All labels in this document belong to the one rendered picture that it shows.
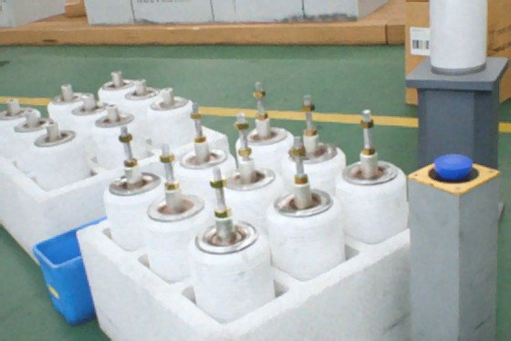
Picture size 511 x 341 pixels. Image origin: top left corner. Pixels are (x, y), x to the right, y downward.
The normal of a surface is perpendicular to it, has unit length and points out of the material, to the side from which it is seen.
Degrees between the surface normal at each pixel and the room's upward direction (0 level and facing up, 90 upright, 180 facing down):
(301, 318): 90
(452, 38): 90
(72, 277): 92
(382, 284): 90
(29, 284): 0
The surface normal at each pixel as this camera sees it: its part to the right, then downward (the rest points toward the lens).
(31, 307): -0.11, -0.91
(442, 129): -0.46, 0.39
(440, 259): -0.80, 0.32
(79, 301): 0.60, 0.28
